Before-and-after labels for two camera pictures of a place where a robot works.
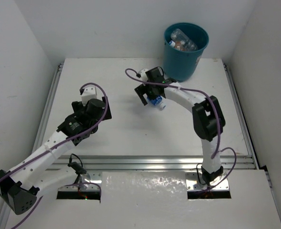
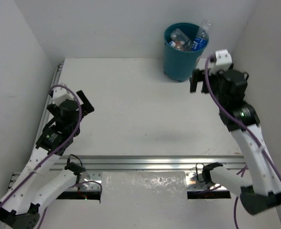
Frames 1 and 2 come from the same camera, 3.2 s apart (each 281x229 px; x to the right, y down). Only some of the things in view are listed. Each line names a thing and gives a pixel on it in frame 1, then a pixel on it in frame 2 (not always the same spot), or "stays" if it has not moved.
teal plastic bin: x=180 y=66 stays
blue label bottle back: x=157 y=101 -> x=200 y=42
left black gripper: x=106 y=112 -> x=84 y=105
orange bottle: x=177 y=45 stays
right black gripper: x=140 y=90 -> x=198 y=75
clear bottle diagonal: x=182 y=42 stays
